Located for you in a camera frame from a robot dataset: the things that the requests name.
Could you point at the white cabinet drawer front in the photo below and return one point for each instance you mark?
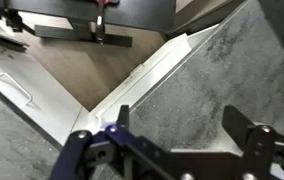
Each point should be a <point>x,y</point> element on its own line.
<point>34,91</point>

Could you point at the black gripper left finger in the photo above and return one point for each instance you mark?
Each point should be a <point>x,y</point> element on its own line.
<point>127,155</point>

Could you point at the silver drawer handle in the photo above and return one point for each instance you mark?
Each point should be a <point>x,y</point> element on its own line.
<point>29,98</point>

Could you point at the white cabinet side panel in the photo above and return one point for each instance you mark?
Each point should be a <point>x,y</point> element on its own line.
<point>140,81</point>

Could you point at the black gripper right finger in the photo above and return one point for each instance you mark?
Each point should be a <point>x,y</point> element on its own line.
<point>261,144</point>

